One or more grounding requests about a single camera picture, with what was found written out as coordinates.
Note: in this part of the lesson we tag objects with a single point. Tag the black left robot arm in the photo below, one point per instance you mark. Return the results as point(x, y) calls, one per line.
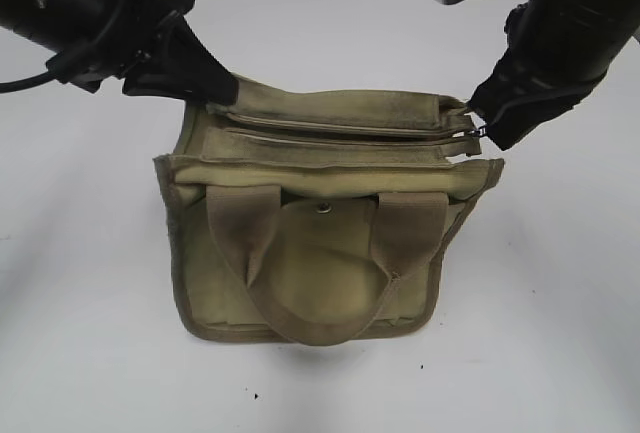
point(42, 22)

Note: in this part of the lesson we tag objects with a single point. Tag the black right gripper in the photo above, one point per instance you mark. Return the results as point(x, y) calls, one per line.
point(558, 50)

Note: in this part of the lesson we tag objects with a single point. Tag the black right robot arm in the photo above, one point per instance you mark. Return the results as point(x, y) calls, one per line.
point(558, 52)

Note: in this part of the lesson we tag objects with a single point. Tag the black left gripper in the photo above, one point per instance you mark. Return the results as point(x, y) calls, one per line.
point(126, 39)

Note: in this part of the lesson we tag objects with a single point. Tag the metal zipper pull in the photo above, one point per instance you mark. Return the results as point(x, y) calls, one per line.
point(479, 131)

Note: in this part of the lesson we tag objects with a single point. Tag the khaki yellow canvas bag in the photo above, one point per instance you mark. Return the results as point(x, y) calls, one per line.
point(317, 218)

